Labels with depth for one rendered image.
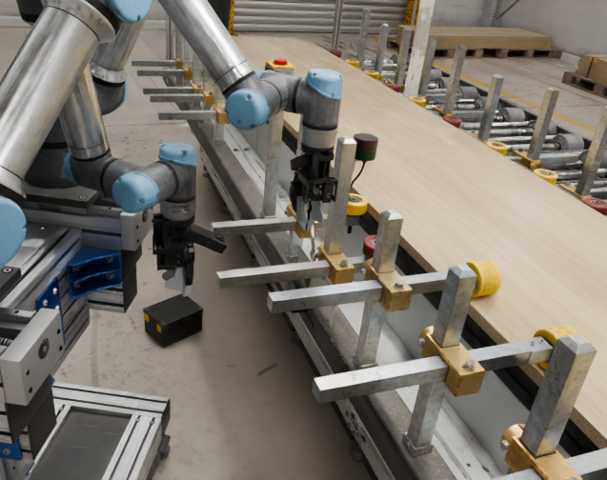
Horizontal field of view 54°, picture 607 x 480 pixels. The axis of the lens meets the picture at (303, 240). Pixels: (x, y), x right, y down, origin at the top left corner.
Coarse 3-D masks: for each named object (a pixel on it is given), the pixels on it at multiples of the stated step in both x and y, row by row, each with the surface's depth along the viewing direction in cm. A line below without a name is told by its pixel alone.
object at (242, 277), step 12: (288, 264) 146; (300, 264) 147; (312, 264) 147; (324, 264) 148; (360, 264) 150; (216, 276) 141; (228, 276) 139; (240, 276) 139; (252, 276) 141; (264, 276) 142; (276, 276) 143; (288, 276) 144; (300, 276) 146; (312, 276) 147
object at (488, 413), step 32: (256, 128) 274; (288, 160) 238; (224, 192) 346; (288, 192) 241; (256, 256) 293; (352, 256) 189; (288, 320) 263; (416, 320) 155; (416, 352) 156; (512, 384) 121; (352, 416) 200; (480, 416) 132; (512, 416) 122; (576, 448) 107
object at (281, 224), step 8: (352, 216) 173; (216, 224) 161; (224, 224) 162; (232, 224) 162; (240, 224) 163; (248, 224) 163; (256, 224) 164; (264, 224) 164; (272, 224) 165; (280, 224) 166; (288, 224) 167; (320, 224) 171; (352, 224) 175; (216, 232) 160; (224, 232) 161; (232, 232) 162; (240, 232) 163; (248, 232) 164; (256, 232) 165; (264, 232) 166
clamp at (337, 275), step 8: (320, 248) 153; (320, 256) 153; (328, 256) 149; (336, 256) 150; (344, 256) 150; (336, 264) 146; (352, 264) 147; (336, 272) 144; (344, 272) 145; (352, 272) 146; (336, 280) 146; (344, 280) 146; (352, 280) 147
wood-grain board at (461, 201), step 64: (256, 64) 314; (320, 64) 328; (384, 128) 237; (448, 128) 246; (384, 192) 180; (448, 192) 185; (512, 192) 190; (448, 256) 149; (512, 256) 152; (576, 256) 156; (512, 320) 127; (576, 320) 129
